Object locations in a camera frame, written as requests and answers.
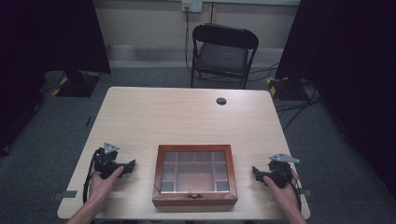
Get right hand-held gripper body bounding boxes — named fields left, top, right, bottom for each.
left=263, top=152, right=301, bottom=189

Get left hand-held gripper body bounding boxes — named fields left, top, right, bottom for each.
left=92, top=142, right=126, bottom=180

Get person's right hand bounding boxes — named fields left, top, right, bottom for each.
left=262, top=175, right=301, bottom=215

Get person's left hand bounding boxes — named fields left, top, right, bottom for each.
left=88, top=165, right=125, bottom=203

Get wooden box with glass lid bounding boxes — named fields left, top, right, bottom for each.
left=151, top=144, right=239, bottom=207

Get black stand base yellow tape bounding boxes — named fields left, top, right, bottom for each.
left=265, top=76, right=310, bottom=102

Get dark curtain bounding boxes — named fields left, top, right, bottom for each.
left=0, top=0, right=112, bottom=157
left=275, top=0, right=396, bottom=202

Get black folding chair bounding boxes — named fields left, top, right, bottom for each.
left=190, top=22, right=260, bottom=90

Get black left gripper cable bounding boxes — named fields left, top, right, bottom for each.
left=81, top=148, right=104, bottom=205

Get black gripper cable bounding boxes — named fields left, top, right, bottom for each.
left=289, top=169, right=303, bottom=213
left=81, top=148, right=104, bottom=205

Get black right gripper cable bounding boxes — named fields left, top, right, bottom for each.
left=289, top=169, right=303, bottom=213

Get black floor cables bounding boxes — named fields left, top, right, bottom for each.
left=275, top=88, right=322, bottom=133

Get black cable from wall socket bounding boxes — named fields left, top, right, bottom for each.
left=184, top=8, right=192, bottom=76

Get white wall socket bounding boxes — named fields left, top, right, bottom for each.
left=181, top=0, right=204, bottom=14

